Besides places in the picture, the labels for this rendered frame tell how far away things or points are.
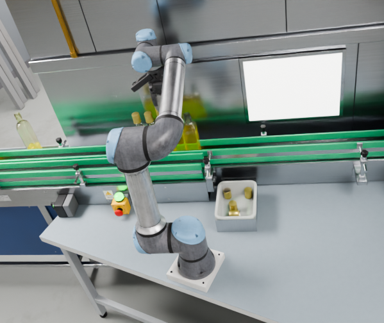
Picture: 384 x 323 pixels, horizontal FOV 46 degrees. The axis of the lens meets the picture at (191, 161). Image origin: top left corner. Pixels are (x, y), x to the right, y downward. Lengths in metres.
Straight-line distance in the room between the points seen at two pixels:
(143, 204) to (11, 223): 1.18
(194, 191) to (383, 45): 0.99
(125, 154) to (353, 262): 0.96
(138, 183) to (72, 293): 1.53
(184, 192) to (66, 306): 1.19
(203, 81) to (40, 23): 0.74
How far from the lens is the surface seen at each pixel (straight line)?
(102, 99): 2.21
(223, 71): 1.98
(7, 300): 3.14
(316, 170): 2.08
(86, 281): 2.51
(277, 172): 2.08
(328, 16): 1.92
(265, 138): 2.07
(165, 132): 1.43
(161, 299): 2.74
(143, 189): 1.55
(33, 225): 2.57
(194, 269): 1.76
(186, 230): 1.66
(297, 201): 2.06
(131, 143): 1.44
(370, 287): 1.81
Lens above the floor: 2.25
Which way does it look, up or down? 40 degrees down
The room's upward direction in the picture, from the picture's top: 13 degrees counter-clockwise
